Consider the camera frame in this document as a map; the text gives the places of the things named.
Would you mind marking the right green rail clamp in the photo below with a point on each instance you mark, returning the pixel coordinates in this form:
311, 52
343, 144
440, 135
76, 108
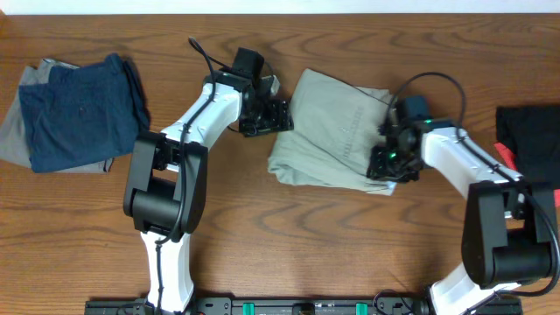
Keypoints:
361, 309

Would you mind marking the black folded garment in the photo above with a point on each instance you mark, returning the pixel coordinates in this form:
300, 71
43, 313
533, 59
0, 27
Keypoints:
531, 133

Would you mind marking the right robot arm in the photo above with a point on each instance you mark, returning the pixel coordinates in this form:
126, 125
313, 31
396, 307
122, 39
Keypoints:
510, 228

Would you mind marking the red orange folded garment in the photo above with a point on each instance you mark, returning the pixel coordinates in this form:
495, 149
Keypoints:
509, 158

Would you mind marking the khaki shorts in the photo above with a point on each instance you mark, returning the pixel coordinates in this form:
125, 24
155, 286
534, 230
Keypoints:
336, 125

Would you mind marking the navy blue folded shorts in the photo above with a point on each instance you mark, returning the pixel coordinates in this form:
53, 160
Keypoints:
84, 115

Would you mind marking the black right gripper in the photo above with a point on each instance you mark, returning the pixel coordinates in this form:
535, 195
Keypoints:
379, 170

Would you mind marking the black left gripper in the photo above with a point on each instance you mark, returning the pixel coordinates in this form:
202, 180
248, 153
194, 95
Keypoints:
281, 114

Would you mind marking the black mounting rail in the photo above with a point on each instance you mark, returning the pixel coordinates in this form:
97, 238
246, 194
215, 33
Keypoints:
391, 305

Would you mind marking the green rail clamp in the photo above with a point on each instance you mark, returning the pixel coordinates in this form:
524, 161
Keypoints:
361, 309
248, 309

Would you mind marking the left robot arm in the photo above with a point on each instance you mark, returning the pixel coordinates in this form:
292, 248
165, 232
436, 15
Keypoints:
166, 190

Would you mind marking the grey folded garment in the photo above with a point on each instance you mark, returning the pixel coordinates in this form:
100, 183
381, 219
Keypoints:
14, 148

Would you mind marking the left green rail clamp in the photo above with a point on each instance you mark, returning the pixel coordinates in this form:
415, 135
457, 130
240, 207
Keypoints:
248, 309

